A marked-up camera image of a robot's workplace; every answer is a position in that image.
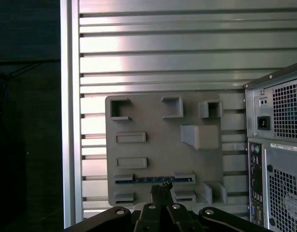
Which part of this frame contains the grey parts rack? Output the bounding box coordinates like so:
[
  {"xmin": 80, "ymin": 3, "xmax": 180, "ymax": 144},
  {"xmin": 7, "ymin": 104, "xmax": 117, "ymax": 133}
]
[{"xmin": 104, "ymin": 91, "xmax": 228, "ymax": 209}]

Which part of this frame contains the black PC case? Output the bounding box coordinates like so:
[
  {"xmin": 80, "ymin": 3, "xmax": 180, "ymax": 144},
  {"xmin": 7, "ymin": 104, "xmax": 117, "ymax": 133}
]
[{"xmin": 242, "ymin": 60, "xmax": 297, "ymax": 232}]

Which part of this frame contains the blue RAM stick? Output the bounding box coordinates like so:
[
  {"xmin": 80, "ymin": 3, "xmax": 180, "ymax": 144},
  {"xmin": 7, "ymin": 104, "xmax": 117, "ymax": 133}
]
[{"xmin": 114, "ymin": 177, "xmax": 195, "ymax": 185}]

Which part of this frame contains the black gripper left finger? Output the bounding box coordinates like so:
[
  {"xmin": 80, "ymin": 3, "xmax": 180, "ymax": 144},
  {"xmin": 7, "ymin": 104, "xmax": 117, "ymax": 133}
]
[{"xmin": 65, "ymin": 185, "xmax": 165, "ymax": 232}]

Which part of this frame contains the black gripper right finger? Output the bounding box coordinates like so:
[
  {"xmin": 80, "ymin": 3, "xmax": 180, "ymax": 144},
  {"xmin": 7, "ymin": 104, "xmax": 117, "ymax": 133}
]
[{"xmin": 164, "ymin": 181, "xmax": 274, "ymax": 232}]

